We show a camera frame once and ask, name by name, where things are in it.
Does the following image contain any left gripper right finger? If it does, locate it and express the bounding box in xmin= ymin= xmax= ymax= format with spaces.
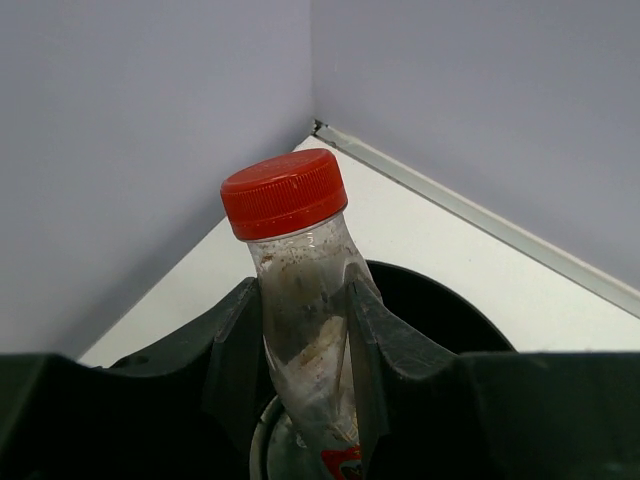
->
xmin=347 ymin=281 xmax=639 ymax=479

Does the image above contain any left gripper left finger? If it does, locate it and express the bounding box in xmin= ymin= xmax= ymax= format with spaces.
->
xmin=1 ymin=278 xmax=274 ymax=479

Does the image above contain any clear bottle red cap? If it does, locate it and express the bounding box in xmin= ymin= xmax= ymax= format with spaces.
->
xmin=220 ymin=148 xmax=373 ymax=479

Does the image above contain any black cylindrical bin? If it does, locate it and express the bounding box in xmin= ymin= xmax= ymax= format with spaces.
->
xmin=367 ymin=260 xmax=514 ymax=354

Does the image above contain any aluminium rail back edge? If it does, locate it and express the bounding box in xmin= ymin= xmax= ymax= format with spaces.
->
xmin=313 ymin=120 xmax=639 ymax=316

